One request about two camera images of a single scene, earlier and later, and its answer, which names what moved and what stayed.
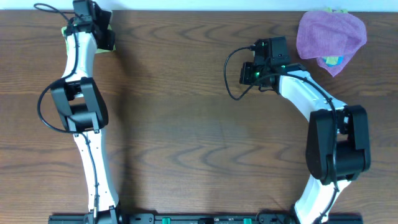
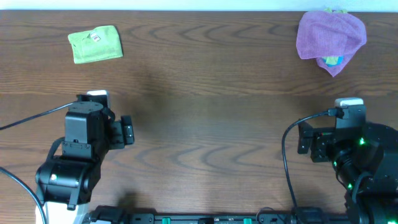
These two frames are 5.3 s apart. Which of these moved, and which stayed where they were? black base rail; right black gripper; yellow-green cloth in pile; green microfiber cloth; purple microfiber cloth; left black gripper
Moved: right black gripper; left black gripper; green microfiber cloth
Stayed: purple microfiber cloth; black base rail; yellow-green cloth in pile
